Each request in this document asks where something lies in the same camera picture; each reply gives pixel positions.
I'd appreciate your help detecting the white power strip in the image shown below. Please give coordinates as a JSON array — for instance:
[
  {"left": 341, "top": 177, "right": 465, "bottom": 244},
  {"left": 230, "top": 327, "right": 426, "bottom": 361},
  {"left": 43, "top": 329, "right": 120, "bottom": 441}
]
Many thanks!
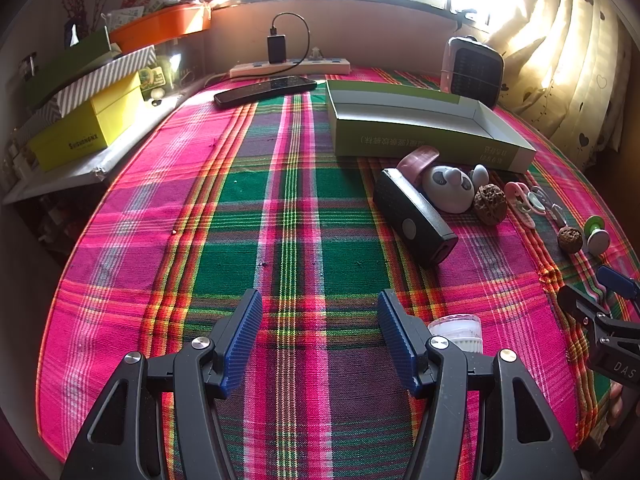
[{"left": 229, "top": 55, "right": 351, "bottom": 79}]

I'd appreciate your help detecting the small white jar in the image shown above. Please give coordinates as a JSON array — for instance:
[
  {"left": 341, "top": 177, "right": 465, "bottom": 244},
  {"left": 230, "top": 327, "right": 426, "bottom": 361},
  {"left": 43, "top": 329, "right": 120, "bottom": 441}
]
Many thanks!
[{"left": 427, "top": 314, "right": 483, "bottom": 353}]

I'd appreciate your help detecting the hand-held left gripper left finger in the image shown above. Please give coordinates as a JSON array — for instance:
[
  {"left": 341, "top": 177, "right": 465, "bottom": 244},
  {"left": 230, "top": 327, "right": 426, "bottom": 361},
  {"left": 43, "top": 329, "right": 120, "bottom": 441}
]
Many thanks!
[{"left": 60, "top": 288, "right": 264, "bottom": 480}]

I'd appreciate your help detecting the pink green plaid cloth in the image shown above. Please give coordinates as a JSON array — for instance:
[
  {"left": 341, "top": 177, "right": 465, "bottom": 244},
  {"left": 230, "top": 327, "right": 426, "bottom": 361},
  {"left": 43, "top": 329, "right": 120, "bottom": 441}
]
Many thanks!
[{"left": 37, "top": 66, "right": 640, "bottom": 480}]

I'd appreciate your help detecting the black smartphone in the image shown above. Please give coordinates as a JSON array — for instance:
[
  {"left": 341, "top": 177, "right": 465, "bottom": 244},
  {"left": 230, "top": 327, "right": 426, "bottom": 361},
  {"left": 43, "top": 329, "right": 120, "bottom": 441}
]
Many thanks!
[{"left": 214, "top": 75, "right": 318, "bottom": 109}]

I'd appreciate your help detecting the black charger adapter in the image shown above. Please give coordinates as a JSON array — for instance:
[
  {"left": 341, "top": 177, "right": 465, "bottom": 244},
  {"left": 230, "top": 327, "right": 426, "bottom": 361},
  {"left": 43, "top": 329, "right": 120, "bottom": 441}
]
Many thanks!
[{"left": 267, "top": 34, "right": 289, "bottom": 65}]

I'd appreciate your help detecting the green white cardboard box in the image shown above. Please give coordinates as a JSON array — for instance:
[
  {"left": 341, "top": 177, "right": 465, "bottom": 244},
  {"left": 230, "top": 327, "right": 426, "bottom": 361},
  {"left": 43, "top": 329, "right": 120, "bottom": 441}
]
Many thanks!
[{"left": 325, "top": 79, "right": 537, "bottom": 173}]

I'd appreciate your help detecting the person's right hand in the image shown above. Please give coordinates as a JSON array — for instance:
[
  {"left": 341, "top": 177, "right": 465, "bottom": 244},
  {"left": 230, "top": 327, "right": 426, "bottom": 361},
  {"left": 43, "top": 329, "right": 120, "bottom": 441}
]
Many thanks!
[{"left": 606, "top": 382, "right": 633, "bottom": 429}]

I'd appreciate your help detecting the orange plastic tray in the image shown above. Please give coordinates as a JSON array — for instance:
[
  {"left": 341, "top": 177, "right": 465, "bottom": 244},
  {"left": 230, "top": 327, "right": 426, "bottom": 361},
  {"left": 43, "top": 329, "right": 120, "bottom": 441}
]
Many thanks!
[{"left": 107, "top": 2, "right": 213, "bottom": 53}]

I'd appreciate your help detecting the small green card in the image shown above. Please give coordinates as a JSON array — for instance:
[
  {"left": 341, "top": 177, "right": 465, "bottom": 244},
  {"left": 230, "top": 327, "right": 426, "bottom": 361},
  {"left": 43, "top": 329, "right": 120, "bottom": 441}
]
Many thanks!
[{"left": 140, "top": 65, "right": 168, "bottom": 93}]

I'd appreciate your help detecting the white cable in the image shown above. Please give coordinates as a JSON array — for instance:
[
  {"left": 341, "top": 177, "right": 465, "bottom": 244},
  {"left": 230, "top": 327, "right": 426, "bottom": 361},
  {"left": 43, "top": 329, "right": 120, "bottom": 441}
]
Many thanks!
[{"left": 530, "top": 186, "right": 568, "bottom": 228}]

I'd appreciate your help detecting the white panda toy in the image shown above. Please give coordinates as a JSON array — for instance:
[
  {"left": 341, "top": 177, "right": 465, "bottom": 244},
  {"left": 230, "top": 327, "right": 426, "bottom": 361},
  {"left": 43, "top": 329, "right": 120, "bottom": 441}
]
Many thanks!
[{"left": 420, "top": 164, "right": 475, "bottom": 213}]

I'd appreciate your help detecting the grey portable heater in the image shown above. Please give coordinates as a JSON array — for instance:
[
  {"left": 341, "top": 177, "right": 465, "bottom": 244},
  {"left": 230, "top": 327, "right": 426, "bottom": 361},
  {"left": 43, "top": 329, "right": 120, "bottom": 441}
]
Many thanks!
[{"left": 441, "top": 36, "right": 504, "bottom": 109}]

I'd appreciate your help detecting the large brown walnut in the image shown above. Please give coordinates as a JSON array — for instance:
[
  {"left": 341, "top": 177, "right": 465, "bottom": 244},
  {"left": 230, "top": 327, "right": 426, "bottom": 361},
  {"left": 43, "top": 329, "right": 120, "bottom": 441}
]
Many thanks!
[{"left": 473, "top": 184, "right": 509, "bottom": 225}]

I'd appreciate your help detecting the cream heart print curtain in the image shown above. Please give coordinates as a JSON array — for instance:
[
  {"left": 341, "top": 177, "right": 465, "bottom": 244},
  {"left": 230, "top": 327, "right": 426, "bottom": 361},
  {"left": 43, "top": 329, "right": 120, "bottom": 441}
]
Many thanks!
[{"left": 487, "top": 0, "right": 632, "bottom": 171}]

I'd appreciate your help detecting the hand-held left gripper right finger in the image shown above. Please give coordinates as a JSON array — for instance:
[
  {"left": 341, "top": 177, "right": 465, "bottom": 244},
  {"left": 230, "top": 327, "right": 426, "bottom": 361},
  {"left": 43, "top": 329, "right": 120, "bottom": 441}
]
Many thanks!
[{"left": 376, "top": 288, "right": 583, "bottom": 480}]

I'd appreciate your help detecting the pink hair clip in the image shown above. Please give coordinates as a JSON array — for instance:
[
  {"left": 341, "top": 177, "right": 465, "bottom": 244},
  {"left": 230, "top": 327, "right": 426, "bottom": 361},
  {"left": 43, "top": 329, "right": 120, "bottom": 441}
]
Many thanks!
[{"left": 397, "top": 145, "right": 441, "bottom": 181}]

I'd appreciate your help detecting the yellow cardboard box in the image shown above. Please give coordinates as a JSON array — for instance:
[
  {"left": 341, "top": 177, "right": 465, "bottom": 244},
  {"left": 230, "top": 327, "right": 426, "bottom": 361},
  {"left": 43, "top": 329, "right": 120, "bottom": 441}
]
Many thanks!
[{"left": 27, "top": 71, "right": 143, "bottom": 172}]

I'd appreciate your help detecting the small brown walnut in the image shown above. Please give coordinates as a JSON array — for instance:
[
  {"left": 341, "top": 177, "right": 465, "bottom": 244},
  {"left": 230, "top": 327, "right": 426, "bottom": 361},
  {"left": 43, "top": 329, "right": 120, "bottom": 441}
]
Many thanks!
[{"left": 557, "top": 226, "right": 585, "bottom": 253}]

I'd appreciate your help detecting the black rectangular device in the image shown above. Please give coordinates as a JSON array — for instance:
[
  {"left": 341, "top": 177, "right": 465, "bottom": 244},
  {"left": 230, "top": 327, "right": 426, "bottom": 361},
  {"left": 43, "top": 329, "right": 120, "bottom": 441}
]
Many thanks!
[{"left": 374, "top": 167, "right": 458, "bottom": 268}]

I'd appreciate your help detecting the green white spool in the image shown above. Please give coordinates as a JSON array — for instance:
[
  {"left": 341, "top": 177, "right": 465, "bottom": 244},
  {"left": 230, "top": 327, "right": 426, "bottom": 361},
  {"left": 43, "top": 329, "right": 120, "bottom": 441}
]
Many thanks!
[{"left": 584, "top": 216, "right": 612, "bottom": 256}]

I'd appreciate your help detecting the black charging cable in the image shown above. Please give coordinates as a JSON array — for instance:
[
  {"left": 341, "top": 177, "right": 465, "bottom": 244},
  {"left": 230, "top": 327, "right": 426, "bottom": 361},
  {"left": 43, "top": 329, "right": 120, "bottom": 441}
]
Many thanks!
[{"left": 271, "top": 12, "right": 312, "bottom": 64}]

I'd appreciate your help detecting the pink and mint clip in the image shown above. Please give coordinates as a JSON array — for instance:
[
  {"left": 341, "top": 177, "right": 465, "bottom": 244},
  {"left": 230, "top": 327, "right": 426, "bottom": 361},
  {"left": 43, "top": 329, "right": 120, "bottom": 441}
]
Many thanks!
[{"left": 504, "top": 181, "right": 536, "bottom": 231}]

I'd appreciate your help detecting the grey striped box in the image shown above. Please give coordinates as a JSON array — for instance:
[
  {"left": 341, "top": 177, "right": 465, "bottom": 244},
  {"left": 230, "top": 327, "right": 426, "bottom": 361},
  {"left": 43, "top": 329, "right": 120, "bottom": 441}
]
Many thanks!
[{"left": 15, "top": 45, "right": 157, "bottom": 136}]

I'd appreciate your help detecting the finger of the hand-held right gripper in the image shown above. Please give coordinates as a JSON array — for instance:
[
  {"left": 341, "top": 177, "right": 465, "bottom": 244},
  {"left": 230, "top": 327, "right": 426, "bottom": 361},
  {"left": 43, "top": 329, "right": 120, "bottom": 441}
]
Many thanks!
[
  {"left": 557, "top": 285, "right": 640, "bottom": 342},
  {"left": 595, "top": 265, "right": 640, "bottom": 311}
]

